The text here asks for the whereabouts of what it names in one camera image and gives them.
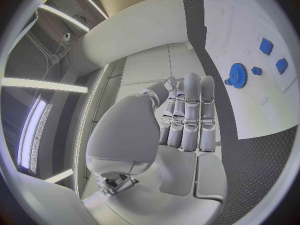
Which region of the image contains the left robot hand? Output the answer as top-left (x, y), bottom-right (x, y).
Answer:
top-left (81, 72), bottom-right (229, 225)

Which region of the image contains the white task board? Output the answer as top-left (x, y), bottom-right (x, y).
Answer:
top-left (202, 0), bottom-right (300, 141)

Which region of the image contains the glowing light bar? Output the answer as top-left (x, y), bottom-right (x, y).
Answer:
top-left (16, 94), bottom-right (55, 175)

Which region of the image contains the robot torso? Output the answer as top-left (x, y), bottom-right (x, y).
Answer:
top-left (67, 0), bottom-right (189, 76)

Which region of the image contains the blue gear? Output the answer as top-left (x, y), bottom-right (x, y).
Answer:
top-left (228, 62), bottom-right (249, 90)

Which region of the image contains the small blue block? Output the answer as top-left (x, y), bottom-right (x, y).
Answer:
top-left (275, 58), bottom-right (289, 75)
top-left (258, 37), bottom-right (275, 56)

